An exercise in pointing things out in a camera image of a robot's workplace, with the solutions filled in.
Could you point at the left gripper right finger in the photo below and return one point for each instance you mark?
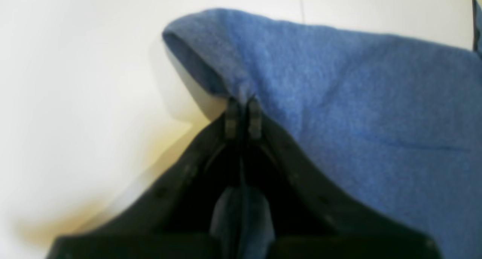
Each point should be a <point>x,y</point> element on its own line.
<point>313,218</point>

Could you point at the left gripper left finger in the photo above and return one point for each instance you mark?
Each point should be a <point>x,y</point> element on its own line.
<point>172,219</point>

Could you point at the blue grey T-shirt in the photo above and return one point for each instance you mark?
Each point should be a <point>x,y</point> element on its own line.
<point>396,122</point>

